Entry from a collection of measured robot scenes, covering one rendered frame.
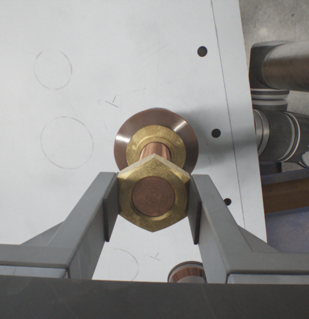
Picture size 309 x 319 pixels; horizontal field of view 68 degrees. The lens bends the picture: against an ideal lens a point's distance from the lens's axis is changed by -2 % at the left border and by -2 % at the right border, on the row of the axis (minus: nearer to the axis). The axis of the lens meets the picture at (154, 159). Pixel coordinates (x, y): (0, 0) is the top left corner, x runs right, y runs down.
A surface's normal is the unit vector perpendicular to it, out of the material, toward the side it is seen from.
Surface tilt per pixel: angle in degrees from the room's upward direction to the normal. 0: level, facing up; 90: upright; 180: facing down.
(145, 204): 0
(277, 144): 12
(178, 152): 0
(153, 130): 0
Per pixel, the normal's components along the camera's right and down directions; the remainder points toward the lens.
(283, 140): 0.19, 0.26
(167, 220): -0.02, 0.29
